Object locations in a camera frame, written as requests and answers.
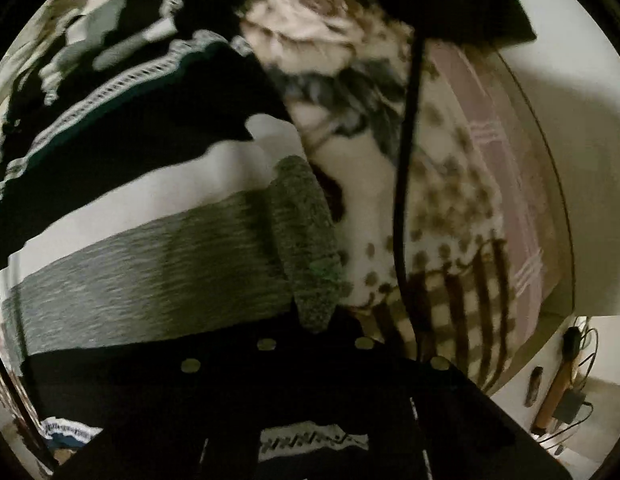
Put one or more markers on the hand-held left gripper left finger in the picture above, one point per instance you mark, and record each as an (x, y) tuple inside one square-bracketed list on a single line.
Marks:
[(229, 375)]

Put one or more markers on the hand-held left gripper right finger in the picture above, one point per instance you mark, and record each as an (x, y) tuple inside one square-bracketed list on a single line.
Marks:
[(405, 375)]

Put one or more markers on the black white grey striped sweater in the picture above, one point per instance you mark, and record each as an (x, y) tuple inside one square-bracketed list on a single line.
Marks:
[(139, 270)]

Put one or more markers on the wooden stick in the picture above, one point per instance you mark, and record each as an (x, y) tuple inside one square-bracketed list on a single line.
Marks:
[(552, 395)]

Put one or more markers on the grey power adapter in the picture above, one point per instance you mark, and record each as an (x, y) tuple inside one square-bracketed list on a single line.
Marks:
[(570, 406)]

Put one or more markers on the black plug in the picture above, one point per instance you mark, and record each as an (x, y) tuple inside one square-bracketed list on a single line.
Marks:
[(571, 341)]

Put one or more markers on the pink striped bed sheet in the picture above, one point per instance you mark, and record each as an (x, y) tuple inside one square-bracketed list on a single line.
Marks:
[(505, 185)]

